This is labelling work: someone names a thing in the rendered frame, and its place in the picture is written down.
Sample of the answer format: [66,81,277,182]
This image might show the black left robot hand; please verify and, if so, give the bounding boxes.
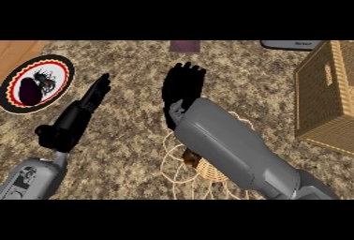
[33,72,111,154]

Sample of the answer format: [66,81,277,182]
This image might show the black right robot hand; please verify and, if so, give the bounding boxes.
[162,61,207,131]

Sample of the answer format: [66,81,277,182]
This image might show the dark purple sweet potato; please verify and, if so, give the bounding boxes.
[17,77,44,107]

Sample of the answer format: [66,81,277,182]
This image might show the round patterned placemat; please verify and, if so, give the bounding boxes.
[0,54,76,114]

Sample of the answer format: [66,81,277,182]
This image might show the purple flat rectangle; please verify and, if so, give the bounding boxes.
[168,40,201,53]

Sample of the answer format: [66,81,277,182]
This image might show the grey flat appliance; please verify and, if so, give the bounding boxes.
[257,40,322,52]

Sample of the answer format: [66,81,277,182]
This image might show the tan wicker box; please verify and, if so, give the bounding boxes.
[293,40,354,157]

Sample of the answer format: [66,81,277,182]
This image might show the pale wire basket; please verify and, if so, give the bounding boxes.
[159,111,266,201]

